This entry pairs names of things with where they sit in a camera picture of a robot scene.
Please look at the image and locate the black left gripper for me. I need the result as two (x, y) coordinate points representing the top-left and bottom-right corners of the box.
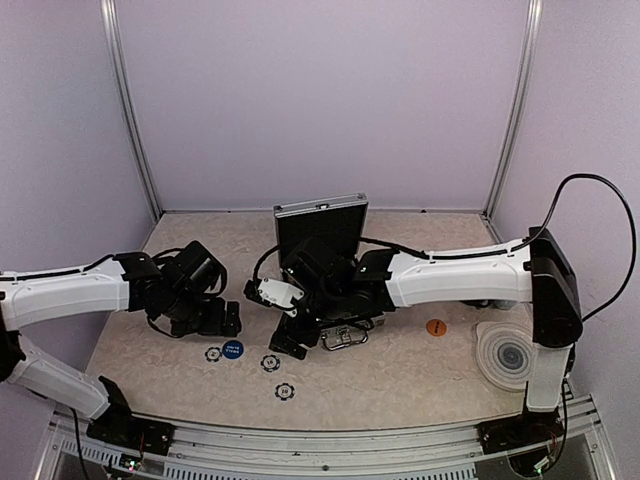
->
(163, 288), (241, 336)

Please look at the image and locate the blue round button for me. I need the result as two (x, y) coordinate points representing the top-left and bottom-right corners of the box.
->
(222, 340), (244, 360)

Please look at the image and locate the single black white chip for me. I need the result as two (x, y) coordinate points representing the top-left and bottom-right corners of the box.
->
(274, 382), (295, 401)

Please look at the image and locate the aluminium poker chip case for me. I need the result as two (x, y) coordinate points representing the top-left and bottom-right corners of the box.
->
(269, 193), (376, 359)

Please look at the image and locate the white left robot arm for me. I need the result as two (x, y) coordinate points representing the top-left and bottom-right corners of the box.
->
(1, 241), (242, 445)

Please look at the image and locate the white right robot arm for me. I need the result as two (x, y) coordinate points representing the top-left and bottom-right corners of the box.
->
(244, 227), (583, 444)

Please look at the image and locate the orange round button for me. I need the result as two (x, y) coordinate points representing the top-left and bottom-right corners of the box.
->
(425, 319), (448, 337)

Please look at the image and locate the grey striped plate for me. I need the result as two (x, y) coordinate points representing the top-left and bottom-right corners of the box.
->
(474, 322), (533, 392)

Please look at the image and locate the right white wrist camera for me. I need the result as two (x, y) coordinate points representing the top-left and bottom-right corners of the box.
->
(257, 278), (304, 312)

